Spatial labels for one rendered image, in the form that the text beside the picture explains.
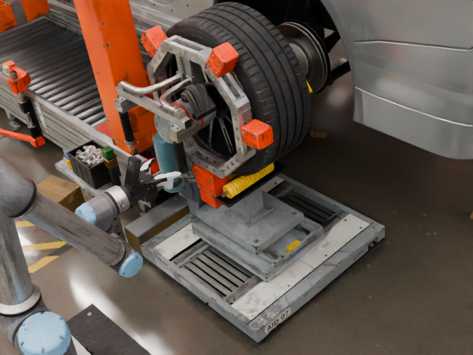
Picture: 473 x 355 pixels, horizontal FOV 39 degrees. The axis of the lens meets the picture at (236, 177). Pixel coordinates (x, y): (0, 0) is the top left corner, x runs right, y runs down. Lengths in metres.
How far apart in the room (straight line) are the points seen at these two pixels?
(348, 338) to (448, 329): 0.40
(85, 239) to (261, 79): 0.84
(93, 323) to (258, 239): 0.79
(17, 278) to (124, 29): 1.14
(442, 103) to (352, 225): 1.02
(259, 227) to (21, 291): 1.17
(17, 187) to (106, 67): 1.10
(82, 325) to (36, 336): 0.49
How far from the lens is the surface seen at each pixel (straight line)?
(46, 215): 1.91
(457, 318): 2.88
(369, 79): 2.45
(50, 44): 5.02
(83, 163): 3.04
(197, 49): 2.46
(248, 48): 2.39
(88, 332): 2.58
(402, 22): 2.27
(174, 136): 2.31
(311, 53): 2.77
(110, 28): 2.75
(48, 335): 2.14
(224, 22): 2.47
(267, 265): 2.87
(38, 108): 4.01
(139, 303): 3.04
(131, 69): 2.85
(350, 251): 3.00
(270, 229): 2.92
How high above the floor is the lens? 2.13
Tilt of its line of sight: 36 degrees down
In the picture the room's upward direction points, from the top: 9 degrees counter-clockwise
